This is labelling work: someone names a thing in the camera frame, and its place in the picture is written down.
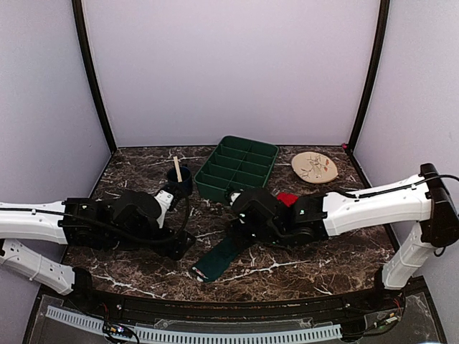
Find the right black frame post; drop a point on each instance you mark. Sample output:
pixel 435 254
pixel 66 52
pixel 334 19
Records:
pixel 371 75

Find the black front rail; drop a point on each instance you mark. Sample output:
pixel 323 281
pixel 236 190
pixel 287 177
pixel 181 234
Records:
pixel 123 307

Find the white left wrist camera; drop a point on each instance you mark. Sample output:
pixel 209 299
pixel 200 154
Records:
pixel 165 200

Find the black frame post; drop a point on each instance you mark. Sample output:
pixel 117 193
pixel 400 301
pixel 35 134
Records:
pixel 371 75
pixel 92 79

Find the dark blue mug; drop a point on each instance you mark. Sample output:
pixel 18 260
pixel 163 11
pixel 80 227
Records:
pixel 186 185

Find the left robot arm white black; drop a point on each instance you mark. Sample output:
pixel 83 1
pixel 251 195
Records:
pixel 40 222

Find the dark green sock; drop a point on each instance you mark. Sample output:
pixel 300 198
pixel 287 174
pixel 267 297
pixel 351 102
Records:
pixel 212 265

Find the green compartment tray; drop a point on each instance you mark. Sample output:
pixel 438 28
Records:
pixel 235 164

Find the red santa sock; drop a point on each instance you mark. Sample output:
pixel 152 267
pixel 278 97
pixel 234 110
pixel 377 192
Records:
pixel 287 198

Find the beige decorated plate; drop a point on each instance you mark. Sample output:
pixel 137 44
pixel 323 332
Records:
pixel 314 167

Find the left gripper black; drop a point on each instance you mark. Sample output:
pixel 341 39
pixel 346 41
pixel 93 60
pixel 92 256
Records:
pixel 179 246

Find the white slotted cable duct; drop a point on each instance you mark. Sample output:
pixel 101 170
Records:
pixel 143 334

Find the wooden stick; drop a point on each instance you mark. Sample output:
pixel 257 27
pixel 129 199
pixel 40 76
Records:
pixel 177 169

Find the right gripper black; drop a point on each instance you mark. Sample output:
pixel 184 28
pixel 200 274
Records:
pixel 236 221

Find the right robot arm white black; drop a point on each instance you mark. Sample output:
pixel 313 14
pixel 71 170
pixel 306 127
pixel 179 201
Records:
pixel 422 198

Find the left black frame post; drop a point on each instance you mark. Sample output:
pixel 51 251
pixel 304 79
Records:
pixel 92 79

